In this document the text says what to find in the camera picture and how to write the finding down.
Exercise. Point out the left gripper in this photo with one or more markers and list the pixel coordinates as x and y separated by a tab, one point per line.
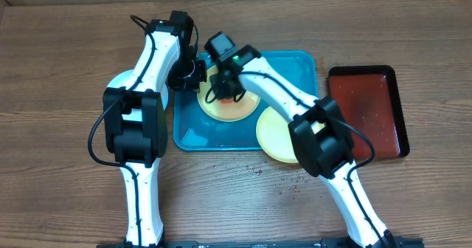
192	85

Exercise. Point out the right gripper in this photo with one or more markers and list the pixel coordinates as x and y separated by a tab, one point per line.
226	91

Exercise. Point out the red black sponge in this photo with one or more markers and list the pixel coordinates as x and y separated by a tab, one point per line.
227	101

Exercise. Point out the yellow-green plate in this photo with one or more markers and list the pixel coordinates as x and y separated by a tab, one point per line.
226	112
274	137

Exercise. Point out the light blue plate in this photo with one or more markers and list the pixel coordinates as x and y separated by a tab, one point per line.
120	79

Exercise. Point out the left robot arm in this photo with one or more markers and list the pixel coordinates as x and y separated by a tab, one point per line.
135	122

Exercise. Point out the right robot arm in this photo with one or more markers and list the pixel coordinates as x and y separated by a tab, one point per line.
321	139

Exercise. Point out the teal plastic tray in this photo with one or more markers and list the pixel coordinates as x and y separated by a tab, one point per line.
195	130

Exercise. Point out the black red-lined tray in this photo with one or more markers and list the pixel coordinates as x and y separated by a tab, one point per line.
369	100

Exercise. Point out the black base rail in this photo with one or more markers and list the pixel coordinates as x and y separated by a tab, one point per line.
324	243

